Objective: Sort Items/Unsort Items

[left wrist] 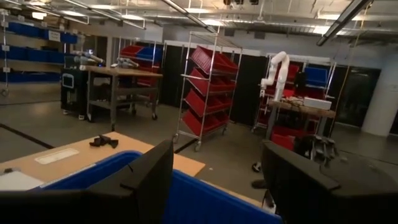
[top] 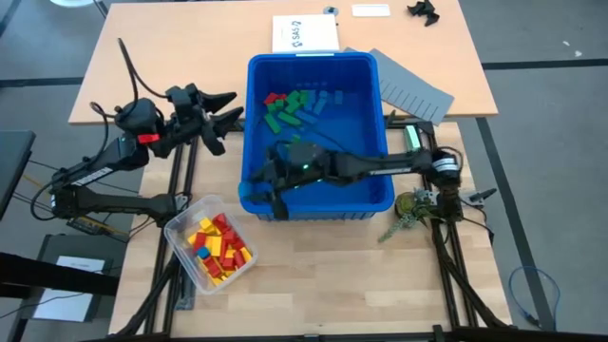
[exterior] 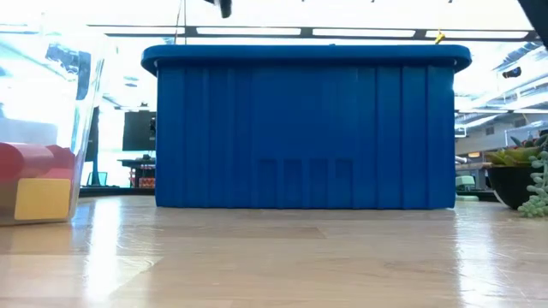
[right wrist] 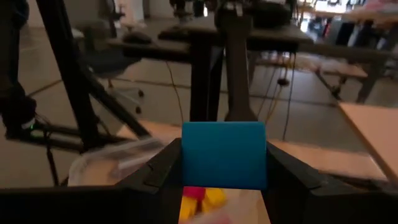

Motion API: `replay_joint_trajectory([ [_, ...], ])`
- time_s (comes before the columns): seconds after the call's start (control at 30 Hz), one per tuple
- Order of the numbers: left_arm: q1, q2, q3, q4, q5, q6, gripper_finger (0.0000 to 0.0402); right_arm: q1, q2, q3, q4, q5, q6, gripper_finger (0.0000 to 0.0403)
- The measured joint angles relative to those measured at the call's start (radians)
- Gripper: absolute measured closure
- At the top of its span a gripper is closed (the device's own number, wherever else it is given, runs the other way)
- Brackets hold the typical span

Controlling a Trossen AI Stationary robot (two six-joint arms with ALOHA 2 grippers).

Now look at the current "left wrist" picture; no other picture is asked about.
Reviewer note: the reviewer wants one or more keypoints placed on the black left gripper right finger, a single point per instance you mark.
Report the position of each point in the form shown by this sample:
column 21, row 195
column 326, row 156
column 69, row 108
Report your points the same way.
column 326, row 205

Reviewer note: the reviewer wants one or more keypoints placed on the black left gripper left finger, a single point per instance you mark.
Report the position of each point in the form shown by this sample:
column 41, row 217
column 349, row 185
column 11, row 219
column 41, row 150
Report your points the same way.
column 93, row 208

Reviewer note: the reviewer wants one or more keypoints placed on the large blue plastic bin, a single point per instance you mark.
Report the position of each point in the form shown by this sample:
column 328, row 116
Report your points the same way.
column 202, row 205

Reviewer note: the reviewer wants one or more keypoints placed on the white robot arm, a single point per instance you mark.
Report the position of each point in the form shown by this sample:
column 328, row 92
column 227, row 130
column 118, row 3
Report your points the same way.
column 281, row 71

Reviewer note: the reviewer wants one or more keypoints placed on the black plastic clamp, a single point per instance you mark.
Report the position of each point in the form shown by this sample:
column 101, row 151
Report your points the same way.
column 104, row 141

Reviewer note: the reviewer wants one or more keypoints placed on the wooden top workbench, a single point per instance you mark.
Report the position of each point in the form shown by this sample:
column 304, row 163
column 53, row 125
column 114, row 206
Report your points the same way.
column 298, row 109

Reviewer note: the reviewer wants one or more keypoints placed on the wooden workbench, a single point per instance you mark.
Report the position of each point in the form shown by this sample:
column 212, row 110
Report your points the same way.
column 298, row 109
column 121, row 81

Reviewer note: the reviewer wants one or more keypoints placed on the white flat box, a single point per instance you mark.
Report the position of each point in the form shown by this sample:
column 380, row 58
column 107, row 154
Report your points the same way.
column 317, row 103

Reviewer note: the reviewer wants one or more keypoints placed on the white round column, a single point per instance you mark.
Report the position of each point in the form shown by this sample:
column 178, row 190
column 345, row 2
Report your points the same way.
column 382, row 99

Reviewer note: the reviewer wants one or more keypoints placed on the black wheeled cabinet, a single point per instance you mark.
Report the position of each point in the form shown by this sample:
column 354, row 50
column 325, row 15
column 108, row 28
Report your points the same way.
column 73, row 90

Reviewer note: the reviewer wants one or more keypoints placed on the rack with red blue bins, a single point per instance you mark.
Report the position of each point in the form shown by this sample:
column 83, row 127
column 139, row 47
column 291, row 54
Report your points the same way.
column 143, row 54

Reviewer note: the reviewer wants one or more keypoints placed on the shelf of blue bins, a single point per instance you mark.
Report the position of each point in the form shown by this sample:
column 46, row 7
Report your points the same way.
column 31, row 53

